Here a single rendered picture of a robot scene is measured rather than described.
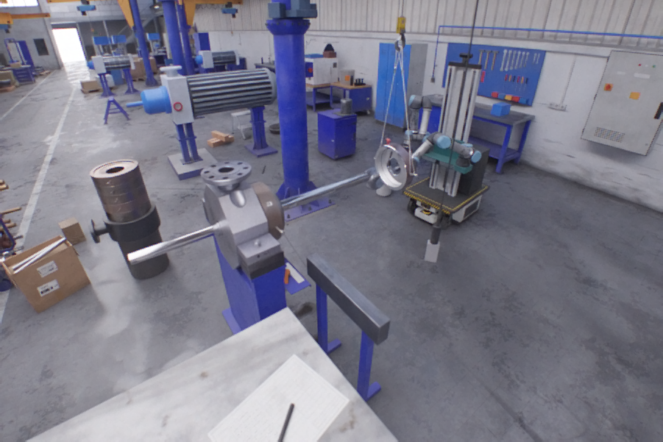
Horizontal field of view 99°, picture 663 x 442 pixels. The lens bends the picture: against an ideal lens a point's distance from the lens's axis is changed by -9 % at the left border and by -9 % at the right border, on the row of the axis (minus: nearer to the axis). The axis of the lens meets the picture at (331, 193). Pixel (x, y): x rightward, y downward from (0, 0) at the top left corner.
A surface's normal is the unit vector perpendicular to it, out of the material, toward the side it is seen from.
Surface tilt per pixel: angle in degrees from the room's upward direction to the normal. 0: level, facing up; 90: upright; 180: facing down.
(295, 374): 0
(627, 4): 90
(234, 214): 45
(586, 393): 0
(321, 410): 0
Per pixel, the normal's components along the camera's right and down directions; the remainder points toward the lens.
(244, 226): 0.43, -0.35
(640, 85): -0.81, 0.28
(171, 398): 0.00, -0.88
